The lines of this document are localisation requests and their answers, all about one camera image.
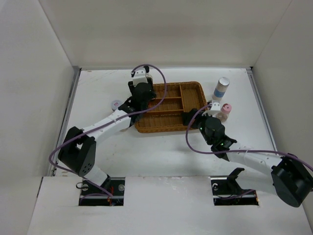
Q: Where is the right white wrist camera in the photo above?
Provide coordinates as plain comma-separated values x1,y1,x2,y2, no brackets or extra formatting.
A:
202,100,221,116

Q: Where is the left metal table rail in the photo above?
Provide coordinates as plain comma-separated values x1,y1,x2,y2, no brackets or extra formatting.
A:
46,66,82,177

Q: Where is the pink cap spice jar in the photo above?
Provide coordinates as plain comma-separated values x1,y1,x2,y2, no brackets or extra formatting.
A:
216,103,232,122

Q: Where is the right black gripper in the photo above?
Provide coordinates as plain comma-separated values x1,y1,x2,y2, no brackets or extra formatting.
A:
181,108,215,145

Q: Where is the white blue cylindrical shaker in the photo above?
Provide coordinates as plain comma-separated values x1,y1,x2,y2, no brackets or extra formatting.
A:
212,77,230,101

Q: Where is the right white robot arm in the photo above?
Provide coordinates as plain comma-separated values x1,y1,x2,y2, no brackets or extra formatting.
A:
182,109,313,208

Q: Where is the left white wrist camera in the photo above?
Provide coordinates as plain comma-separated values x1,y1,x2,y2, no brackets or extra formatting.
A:
131,68,148,87

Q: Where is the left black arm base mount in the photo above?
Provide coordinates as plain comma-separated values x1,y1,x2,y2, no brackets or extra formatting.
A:
75,176,126,207

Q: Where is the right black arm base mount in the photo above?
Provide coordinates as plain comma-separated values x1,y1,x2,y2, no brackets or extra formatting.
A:
211,168,259,206

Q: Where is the brown wicker divided tray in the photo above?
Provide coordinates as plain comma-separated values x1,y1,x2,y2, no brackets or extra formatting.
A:
134,81,206,133

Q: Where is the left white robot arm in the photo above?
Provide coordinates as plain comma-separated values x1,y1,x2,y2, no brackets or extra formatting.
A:
58,78,156,195

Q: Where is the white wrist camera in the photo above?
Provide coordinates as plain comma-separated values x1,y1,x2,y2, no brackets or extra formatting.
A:
131,68,148,87
202,100,221,116

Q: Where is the dark sauce bottle black cap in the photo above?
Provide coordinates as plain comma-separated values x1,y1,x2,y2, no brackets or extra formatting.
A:
144,66,153,82

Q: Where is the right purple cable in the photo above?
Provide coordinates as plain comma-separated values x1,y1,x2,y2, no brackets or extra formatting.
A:
185,105,313,172

